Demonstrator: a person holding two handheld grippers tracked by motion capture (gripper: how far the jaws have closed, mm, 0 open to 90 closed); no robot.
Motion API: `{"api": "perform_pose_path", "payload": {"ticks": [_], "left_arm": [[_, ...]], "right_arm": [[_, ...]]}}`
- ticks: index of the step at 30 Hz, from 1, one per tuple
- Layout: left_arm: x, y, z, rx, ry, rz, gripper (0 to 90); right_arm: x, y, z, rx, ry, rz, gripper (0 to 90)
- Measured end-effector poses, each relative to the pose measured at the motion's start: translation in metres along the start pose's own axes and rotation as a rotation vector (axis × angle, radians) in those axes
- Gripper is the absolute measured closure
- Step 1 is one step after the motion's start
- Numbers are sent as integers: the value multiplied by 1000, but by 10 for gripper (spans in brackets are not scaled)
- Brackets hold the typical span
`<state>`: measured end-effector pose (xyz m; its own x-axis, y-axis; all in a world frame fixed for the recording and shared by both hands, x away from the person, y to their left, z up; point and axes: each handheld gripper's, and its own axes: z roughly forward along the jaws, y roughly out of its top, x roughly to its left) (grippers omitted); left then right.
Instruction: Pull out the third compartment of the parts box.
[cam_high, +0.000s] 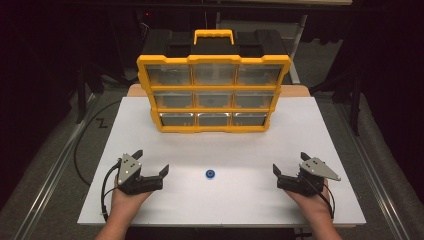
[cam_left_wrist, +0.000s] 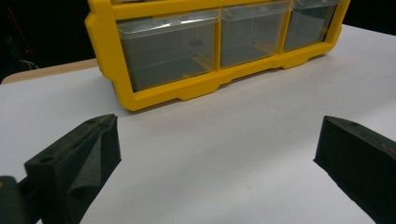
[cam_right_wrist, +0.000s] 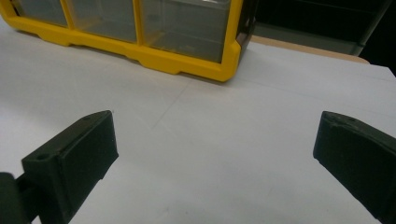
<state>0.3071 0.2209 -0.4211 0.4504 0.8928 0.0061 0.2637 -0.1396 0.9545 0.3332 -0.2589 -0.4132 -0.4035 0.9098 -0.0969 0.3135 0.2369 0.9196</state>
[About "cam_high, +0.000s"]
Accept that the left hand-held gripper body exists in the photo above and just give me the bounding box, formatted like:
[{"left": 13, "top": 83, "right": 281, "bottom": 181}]
[{"left": 116, "top": 153, "right": 164, "bottom": 196}]

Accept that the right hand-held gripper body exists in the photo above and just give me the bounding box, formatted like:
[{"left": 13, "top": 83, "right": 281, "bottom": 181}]
[{"left": 276, "top": 157, "right": 342, "bottom": 197}]

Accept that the clear plastic organizer drawer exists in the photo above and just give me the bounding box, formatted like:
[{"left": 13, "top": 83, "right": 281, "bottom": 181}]
[{"left": 237, "top": 64, "right": 284, "bottom": 86}]

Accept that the yellow and black organizer cabinet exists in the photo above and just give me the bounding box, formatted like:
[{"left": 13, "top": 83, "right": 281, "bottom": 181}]
[{"left": 136, "top": 29, "right": 292, "bottom": 134}]

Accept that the person's left hand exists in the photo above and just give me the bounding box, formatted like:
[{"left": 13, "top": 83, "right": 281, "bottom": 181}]
[{"left": 110, "top": 178, "right": 154, "bottom": 219}]

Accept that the person's right hand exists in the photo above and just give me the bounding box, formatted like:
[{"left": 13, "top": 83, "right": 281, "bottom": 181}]
[{"left": 284, "top": 179, "right": 333, "bottom": 219}]

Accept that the black metal stand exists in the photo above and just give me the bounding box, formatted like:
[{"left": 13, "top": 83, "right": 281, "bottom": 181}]
[{"left": 349, "top": 73, "right": 363, "bottom": 137}]

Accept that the set of clear plastic drawers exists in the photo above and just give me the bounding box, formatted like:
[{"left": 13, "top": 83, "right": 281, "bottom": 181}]
[{"left": 146, "top": 63, "right": 276, "bottom": 127}]

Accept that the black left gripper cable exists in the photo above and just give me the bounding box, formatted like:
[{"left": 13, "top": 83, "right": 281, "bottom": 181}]
[{"left": 100, "top": 159, "right": 121, "bottom": 223}]

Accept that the black floor cable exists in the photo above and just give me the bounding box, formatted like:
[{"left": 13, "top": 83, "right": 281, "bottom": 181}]
[{"left": 73, "top": 99, "right": 123, "bottom": 187}]

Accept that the metal floor rail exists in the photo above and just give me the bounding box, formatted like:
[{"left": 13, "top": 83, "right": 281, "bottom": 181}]
[
  {"left": 9, "top": 93, "right": 101, "bottom": 240},
  {"left": 329, "top": 96, "right": 416, "bottom": 240}
]

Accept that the white metal post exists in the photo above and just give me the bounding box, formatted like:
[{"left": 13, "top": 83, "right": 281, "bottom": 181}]
[{"left": 289, "top": 14, "right": 308, "bottom": 85}]

